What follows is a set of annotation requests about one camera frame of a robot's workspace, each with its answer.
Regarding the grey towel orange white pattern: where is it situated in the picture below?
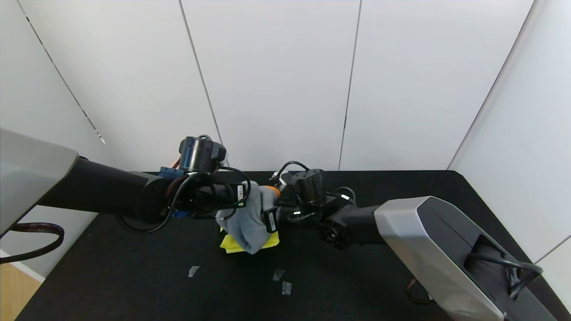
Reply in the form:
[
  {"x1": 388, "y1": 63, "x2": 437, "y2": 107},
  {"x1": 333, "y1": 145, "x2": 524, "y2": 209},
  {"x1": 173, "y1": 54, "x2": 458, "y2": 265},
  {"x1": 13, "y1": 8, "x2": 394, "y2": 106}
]
[{"x1": 215, "y1": 181, "x2": 281, "y2": 255}]

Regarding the yellow microfibre towel black edging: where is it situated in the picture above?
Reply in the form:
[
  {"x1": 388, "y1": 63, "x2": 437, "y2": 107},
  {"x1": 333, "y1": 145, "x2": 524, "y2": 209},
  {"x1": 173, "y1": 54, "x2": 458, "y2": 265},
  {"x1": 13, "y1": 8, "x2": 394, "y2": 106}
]
[{"x1": 219, "y1": 230, "x2": 281, "y2": 254}]

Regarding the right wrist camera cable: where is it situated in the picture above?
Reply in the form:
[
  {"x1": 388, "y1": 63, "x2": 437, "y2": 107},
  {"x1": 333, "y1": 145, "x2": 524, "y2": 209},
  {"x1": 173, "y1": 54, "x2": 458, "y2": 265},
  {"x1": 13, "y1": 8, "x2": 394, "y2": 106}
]
[{"x1": 274, "y1": 161, "x2": 310, "y2": 179}]

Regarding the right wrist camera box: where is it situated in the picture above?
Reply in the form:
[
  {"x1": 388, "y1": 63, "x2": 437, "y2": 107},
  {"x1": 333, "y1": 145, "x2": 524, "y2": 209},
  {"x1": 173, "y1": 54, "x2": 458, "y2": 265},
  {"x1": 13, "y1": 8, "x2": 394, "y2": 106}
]
[{"x1": 269, "y1": 173, "x2": 293, "y2": 191}]

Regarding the left gripper motor cable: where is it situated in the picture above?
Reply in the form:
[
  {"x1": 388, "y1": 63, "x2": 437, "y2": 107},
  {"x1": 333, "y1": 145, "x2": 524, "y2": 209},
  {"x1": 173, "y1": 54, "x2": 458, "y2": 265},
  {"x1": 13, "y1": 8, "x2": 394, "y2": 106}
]
[{"x1": 117, "y1": 166, "x2": 252, "y2": 235}]

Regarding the gripper motor cable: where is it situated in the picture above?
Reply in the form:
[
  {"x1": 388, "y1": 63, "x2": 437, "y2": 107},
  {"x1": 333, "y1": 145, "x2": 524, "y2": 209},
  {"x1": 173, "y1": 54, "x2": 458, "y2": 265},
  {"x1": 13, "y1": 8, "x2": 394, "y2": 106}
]
[
  {"x1": 328, "y1": 187, "x2": 356, "y2": 201},
  {"x1": 117, "y1": 166, "x2": 252, "y2": 235}
]

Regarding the right gripper motor cable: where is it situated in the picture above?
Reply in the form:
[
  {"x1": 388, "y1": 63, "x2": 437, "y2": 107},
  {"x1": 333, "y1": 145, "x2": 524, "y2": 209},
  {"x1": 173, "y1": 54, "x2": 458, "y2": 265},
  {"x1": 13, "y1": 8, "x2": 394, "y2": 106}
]
[{"x1": 328, "y1": 187, "x2": 356, "y2": 201}]

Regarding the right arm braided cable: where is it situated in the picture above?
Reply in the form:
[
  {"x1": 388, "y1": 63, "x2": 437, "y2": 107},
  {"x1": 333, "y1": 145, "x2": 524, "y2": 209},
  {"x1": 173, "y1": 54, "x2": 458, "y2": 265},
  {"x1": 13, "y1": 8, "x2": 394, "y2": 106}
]
[{"x1": 405, "y1": 279, "x2": 435, "y2": 305}]

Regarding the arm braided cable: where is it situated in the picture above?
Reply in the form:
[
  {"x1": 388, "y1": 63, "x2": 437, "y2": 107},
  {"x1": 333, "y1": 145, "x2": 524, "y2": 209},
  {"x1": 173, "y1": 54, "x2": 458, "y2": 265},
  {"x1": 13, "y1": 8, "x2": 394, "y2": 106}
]
[
  {"x1": 405, "y1": 279, "x2": 435, "y2": 305},
  {"x1": 0, "y1": 222, "x2": 65, "y2": 264}
]

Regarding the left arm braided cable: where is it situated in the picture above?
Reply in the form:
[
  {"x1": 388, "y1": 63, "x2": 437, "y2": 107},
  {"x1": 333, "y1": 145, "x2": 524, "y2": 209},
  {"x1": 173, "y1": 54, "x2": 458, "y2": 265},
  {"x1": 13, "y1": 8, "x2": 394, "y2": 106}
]
[{"x1": 0, "y1": 222, "x2": 65, "y2": 264}]

